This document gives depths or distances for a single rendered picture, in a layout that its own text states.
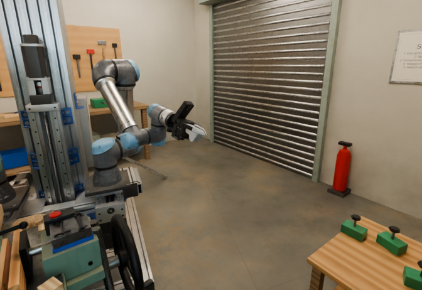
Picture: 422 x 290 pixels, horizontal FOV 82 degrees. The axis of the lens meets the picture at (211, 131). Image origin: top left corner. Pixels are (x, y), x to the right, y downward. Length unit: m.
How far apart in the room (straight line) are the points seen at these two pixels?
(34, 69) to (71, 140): 0.41
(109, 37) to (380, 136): 3.73
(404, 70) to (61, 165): 2.80
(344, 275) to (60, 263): 1.12
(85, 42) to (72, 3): 0.50
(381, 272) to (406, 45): 2.01
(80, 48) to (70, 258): 3.49
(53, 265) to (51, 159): 0.81
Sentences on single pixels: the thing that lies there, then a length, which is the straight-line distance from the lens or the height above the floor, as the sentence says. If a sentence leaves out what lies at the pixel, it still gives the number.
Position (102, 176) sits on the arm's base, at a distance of 1.42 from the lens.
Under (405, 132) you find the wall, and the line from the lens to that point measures 2.94.
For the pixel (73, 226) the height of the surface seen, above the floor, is 1.00.
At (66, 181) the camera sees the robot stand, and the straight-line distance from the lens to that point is 1.54.
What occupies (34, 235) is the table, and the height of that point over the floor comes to 0.90.
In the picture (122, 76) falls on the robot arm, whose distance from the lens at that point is 1.32.
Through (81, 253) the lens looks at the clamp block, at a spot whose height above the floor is 0.93.
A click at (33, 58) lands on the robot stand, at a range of 1.43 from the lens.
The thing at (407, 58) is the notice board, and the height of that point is 1.47.
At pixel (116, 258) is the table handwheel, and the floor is 0.83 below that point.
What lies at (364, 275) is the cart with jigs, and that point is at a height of 0.53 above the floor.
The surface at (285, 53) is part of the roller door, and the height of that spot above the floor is 1.56.
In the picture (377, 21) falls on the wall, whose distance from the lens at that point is 3.00.
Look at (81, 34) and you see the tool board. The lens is 4.10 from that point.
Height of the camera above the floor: 1.44
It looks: 16 degrees down
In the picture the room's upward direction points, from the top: straight up
